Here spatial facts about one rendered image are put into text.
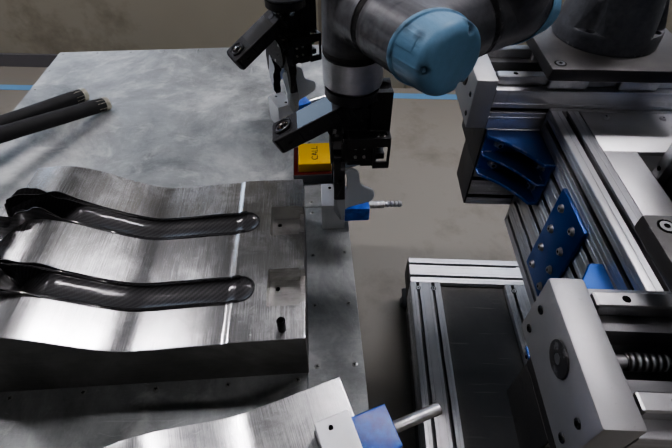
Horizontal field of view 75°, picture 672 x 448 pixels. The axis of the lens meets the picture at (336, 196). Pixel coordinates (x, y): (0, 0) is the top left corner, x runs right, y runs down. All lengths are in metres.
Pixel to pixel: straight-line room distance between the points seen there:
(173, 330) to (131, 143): 0.51
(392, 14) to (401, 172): 1.63
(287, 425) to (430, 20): 0.42
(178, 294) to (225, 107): 0.53
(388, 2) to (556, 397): 0.39
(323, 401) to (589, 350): 0.26
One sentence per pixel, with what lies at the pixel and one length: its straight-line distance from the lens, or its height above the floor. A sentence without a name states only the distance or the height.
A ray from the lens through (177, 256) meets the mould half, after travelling 0.61.
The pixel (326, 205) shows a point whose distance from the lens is 0.68.
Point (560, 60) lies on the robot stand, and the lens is 0.73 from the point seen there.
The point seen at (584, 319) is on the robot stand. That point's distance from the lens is 0.46.
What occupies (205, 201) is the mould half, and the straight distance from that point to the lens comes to 0.67.
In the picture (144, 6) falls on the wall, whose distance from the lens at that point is 2.84.
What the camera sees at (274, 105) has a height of 0.85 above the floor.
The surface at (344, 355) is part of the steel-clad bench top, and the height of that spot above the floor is 0.80.
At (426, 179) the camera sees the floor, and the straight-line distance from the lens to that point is 2.02.
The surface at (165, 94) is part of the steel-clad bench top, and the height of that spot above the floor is 0.80.
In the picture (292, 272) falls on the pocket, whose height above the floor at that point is 0.88.
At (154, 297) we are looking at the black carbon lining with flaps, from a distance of 0.59.
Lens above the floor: 1.34
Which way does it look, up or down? 45 degrees down
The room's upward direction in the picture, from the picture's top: straight up
